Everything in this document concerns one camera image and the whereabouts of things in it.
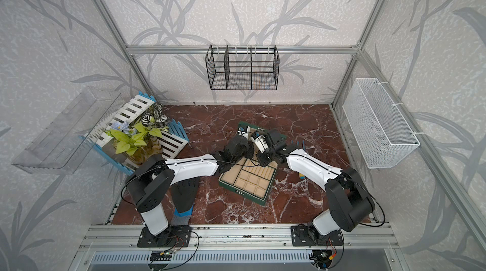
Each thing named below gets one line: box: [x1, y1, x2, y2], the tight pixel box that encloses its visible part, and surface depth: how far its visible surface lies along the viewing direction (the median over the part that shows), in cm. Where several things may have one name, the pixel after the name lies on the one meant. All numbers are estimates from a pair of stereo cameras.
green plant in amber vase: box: [105, 102, 169, 166], surface depth 79 cm
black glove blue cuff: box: [170, 177, 200, 227], surface depth 80 cm
